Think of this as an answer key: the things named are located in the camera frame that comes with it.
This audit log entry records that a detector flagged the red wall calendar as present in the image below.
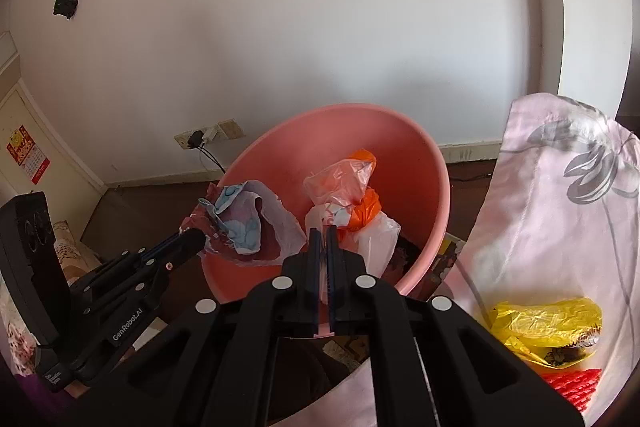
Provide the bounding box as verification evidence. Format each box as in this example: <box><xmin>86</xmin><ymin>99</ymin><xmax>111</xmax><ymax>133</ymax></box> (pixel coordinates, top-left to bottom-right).
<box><xmin>6</xmin><ymin>124</ymin><xmax>52</xmax><ymax>185</ymax></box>

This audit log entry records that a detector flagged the blue white wrapper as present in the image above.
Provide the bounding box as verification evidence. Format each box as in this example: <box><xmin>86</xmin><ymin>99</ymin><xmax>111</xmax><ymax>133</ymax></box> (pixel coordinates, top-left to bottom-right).
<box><xmin>181</xmin><ymin>179</ymin><xmax>307</xmax><ymax>267</ymax></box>

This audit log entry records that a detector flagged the orange plastic bag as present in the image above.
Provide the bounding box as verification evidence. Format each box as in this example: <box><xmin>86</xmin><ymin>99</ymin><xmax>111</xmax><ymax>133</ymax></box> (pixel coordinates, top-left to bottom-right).
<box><xmin>336</xmin><ymin>148</ymin><xmax>383</xmax><ymax>240</ymax></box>

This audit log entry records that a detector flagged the yellow snack packet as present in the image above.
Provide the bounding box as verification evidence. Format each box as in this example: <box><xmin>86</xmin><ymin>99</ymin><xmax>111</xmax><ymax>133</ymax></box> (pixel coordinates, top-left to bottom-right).
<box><xmin>490</xmin><ymin>297</ymin><xmax>603</xmax><ymax>368</ymax></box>

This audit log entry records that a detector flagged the white plastic bag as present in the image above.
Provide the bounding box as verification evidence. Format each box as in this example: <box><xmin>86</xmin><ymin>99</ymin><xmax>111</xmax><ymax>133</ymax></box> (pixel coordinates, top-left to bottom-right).
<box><xmin>305</xmin><ymin>202</ymin><xmax>402</xmax><ymax>278</ymax></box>

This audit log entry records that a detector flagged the printed cardboard box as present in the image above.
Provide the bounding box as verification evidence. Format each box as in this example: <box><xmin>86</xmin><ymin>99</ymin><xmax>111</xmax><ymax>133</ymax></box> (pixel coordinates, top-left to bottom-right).
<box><xmin>420</xmin><ymin>234</ymin><xmax>466</xmax><ymax>303</ymax></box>

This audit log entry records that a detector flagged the pink plastic bucket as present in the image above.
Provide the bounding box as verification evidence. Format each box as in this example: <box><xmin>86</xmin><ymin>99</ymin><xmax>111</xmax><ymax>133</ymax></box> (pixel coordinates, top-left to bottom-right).
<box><xmin>200</xmin><ymin>103</ymin><xmax>449</xmax><ymax>303</ymax></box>

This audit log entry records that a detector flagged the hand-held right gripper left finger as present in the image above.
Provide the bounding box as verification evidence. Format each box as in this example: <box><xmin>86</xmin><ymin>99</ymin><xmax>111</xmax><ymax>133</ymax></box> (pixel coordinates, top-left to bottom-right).
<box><xmin>65</xmin><ymin>227</ymin><xmax>326</xmax><ymax>427</ymax></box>

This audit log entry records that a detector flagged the clear plastic bag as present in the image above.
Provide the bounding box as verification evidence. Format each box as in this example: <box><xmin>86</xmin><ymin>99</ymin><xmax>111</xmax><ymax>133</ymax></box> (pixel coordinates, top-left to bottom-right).
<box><xmin>304</xmin><ymin>158</ymin><xmax>377</xmax><ymax>208</ymax></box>

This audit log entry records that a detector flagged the black charger cable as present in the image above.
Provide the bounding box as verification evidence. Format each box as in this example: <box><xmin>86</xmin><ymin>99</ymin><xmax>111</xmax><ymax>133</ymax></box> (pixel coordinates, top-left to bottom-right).
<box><xmin>197</xmin><ymin>144</ymin><xmax>227</xmax><ymax>175</ymax></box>

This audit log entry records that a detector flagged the cream door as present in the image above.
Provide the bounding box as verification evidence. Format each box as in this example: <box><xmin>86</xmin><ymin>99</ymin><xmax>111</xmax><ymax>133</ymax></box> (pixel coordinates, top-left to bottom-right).
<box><xmin>0</xmin><ymin>32</ymin><xmax>106</xmax><ymax>218</ymax></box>

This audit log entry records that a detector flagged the pink floral tablecloth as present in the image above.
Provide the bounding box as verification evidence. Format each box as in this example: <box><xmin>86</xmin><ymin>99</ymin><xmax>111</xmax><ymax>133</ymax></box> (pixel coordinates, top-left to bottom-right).
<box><xmin>320</xmin><ymin>93</ymin><xmax>640</xmax><ymax>427</ymax></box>

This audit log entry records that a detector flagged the black wall bracket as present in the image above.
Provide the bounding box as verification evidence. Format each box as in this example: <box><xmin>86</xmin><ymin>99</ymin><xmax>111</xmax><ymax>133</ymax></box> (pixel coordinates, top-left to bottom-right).
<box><xmin>52</xmin><ymin>0</ymin><xmax>80</xmax><ymax>20</ymax></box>

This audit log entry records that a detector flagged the red foam fruit net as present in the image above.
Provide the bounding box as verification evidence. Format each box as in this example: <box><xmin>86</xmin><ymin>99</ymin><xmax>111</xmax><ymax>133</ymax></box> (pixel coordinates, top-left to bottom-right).
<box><xmin>540</xmin><ymin>368</ymin><xmax>601</xmax><ymax>413</ymax></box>

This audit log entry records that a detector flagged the beige printed bag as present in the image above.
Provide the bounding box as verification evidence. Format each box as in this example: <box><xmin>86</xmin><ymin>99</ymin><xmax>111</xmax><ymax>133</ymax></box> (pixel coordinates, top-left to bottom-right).
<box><xmin>50</xmin><ymin>222</ymin><xmax>101</xmax><ymax>278</ymax></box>

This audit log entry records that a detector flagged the beige wall socket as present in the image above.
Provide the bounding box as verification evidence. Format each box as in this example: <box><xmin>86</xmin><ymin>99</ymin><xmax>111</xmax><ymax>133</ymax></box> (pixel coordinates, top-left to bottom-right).
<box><xmin>174</xmin><ymin>119</ymin><xmax>246</xmax><ymax>151</ymax></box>

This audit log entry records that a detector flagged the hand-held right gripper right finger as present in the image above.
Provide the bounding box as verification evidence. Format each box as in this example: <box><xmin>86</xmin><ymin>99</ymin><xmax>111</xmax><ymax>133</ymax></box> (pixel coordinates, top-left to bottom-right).
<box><xmin>325</xmin><ymin>224</ymin><xmax>586</xmax><ymax>427</ymax></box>

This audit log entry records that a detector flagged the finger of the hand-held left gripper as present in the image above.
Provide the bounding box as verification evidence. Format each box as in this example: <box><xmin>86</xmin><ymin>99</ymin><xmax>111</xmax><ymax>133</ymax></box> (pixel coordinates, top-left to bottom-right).
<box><xmin>117</xmin><ymin>232</ymin><xmax>183</xmax><ymax>265</ymax></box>
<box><xmin>150</xmin><ymin>229</ymin><xmax>207</xmax><ymax>273</ymax></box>

